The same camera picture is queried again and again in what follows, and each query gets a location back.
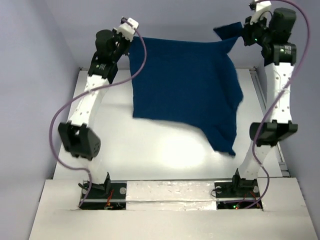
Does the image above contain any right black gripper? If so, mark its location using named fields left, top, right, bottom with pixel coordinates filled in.
left=242, top=11, right=274, bottom=47

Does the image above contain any blue printed t-shirt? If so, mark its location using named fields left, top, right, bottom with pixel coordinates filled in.
left=129, top=22, right=244, bottom=156

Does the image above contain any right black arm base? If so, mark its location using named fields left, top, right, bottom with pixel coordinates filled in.
left=210, top=181, right=263, bottom=210

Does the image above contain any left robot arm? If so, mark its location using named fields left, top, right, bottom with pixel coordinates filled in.
left=58, top=28, right=135, bottom=198

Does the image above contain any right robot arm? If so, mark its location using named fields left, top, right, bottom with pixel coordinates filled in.
left=230, top=1, right=298, bottom=196

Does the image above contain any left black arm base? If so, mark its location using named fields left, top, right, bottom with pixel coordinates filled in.
left=80, top=181, right=127, bottom=210

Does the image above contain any silver foil covered panel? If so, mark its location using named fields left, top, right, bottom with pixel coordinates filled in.
left=125, top=180, right=217, bottom=211

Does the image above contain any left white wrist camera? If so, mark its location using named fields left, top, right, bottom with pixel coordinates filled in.
left=116, top=17, right=139, bottom=42

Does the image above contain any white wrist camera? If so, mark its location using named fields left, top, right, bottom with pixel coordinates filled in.
left=116, top=17, right=139, bottom=42
left=249, top=0, right=272, bottom=25

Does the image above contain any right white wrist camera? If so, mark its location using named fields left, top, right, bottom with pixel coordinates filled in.
left=249, top=0, right=272, bottom=25

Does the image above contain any right aluminium rail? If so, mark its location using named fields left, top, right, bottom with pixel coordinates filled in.
left=245, top=63, right=294, bottom=180

